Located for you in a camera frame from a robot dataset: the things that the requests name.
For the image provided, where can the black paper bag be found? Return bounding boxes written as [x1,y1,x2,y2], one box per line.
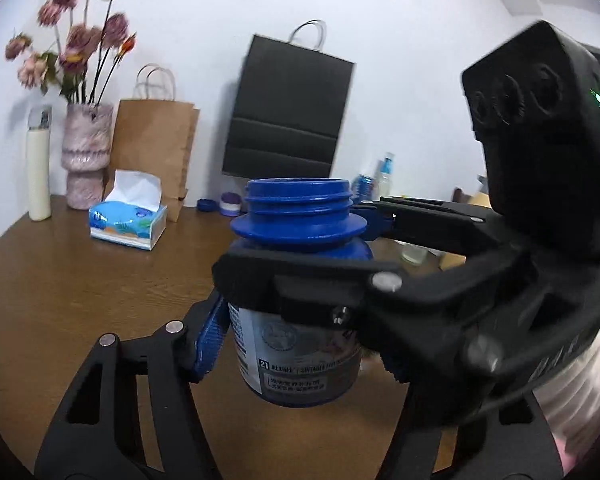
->
[222,20,354,179]

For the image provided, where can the brown paper bag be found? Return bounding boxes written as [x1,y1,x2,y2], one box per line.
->
[106,63,199,222]

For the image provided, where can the blue soda can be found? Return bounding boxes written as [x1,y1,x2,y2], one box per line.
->
[352,174,375,204]

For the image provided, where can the blue labelled plastic jar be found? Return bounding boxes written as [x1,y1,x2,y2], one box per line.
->
[228,178,373,408]

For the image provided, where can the drinking glass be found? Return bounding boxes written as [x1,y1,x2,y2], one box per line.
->
[401,243,429,266]

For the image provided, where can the pink ceramic vase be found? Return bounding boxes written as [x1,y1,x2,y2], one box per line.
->
[60,104,114,210]

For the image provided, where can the blue tissue box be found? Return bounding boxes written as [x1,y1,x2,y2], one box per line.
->
[88,170,168,252]

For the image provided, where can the blue jar lid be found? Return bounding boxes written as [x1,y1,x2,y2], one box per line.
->
[196,198,219,212]

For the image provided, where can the clear drink bottle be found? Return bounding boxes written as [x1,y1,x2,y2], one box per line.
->
[374,152,394,200]

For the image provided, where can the white thermos bottle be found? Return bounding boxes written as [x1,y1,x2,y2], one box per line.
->
[26,105,52,221]

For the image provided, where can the dried pink roses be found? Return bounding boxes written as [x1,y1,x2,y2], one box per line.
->
[5,0,136,106]

